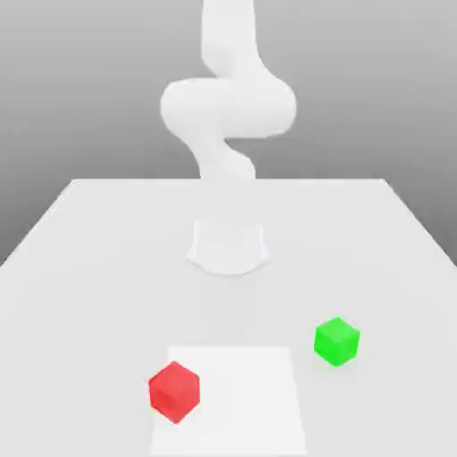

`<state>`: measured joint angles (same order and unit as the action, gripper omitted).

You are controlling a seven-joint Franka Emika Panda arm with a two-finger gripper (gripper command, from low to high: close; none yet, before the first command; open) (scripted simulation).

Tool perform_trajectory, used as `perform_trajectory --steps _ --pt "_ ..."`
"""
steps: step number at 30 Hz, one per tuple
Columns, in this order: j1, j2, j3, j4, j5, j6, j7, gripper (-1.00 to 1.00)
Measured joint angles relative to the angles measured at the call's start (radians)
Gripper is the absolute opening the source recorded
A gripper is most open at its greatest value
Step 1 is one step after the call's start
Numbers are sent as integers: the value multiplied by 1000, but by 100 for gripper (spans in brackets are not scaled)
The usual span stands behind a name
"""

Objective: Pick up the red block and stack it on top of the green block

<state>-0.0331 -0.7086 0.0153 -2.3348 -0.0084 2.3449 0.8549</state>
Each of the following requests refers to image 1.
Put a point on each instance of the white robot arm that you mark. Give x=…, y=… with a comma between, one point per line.
x=228, y=107

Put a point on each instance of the small green cube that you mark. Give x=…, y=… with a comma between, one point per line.
x=336, y=341

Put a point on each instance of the small red cube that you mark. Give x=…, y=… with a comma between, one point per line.
x=174, y=392

